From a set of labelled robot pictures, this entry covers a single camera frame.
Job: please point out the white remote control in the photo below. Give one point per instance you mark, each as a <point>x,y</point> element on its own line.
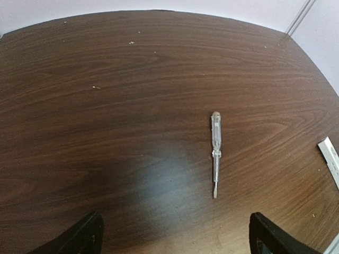
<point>331,157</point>

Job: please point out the clear tester screwdriver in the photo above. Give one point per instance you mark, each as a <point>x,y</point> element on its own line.
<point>216,149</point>

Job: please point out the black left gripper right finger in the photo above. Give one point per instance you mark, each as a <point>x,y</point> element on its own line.
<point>266,237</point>

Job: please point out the right aluminium frame post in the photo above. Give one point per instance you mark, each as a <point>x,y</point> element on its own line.
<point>297,20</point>

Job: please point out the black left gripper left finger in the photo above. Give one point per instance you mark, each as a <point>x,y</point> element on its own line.
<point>85,236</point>

